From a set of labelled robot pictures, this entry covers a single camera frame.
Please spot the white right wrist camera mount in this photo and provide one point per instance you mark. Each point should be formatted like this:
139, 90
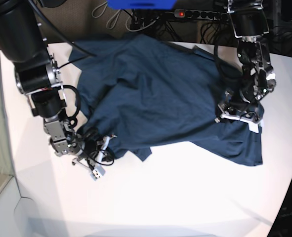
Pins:
96, 159

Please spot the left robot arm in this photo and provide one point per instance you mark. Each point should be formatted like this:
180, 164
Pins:
249, 26

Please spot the blue plastic bin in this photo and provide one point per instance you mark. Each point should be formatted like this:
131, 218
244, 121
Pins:
141, 4

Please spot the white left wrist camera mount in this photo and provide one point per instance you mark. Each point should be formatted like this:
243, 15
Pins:
252, 119

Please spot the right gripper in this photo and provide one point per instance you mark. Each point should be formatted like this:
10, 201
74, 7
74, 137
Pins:
86, 140

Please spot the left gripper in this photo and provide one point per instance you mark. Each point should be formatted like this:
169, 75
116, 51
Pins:
233, 107

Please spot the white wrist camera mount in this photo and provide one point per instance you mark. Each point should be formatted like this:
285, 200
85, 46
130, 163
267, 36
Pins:
252, 119
96, 159

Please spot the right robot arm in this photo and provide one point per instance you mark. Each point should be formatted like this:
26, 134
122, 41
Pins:
36, 75

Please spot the black power strip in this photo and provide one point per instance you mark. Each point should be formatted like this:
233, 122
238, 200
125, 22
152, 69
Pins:
200, 15

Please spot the dark blue t-shirt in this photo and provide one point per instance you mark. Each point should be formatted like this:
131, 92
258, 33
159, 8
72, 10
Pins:
148, 93

